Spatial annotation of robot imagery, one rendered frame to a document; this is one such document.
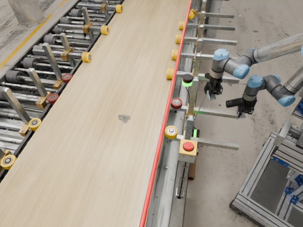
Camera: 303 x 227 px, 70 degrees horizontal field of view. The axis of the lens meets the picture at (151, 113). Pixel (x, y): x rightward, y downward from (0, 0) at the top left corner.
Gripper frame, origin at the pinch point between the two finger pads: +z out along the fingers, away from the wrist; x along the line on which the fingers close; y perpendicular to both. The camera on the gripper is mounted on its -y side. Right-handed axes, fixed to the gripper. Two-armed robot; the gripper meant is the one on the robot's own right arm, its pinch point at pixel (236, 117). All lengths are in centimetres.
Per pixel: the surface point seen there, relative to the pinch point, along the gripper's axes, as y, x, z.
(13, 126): -150, -36, 0
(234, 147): -2.9, -26.5, -2.3
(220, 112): -11.5, -0.7, -3.4
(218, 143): -12.2, -25.8, -2.5
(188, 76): -35.6, -3.8, -34.1
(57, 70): -139, 14, -11
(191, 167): -22, -4, 75
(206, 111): -20.5, -0.7, -3.4
